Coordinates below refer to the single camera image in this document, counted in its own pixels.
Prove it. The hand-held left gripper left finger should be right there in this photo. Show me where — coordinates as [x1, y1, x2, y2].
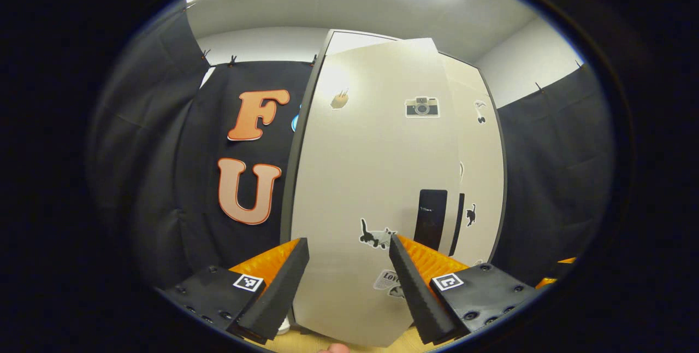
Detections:
[164, 237, 310, 345]

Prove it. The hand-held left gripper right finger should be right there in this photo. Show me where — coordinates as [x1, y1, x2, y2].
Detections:
[389, 234, 538, 345]

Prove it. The white shoe cabinet door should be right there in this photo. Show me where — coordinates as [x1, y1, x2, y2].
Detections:
[291, 38, 462, 348]
[440, 54, 506, 266]

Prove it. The white shoe cabinet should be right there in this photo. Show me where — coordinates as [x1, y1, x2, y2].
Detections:
[280, 29, 507, 337]

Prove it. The black backdrop cloth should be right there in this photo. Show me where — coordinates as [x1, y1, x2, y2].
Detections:
[87, 6, 615, 288]

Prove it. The black door handle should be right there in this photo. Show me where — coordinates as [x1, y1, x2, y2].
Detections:
[413, 189, 448, 251]
[449, 193, 465, 256]

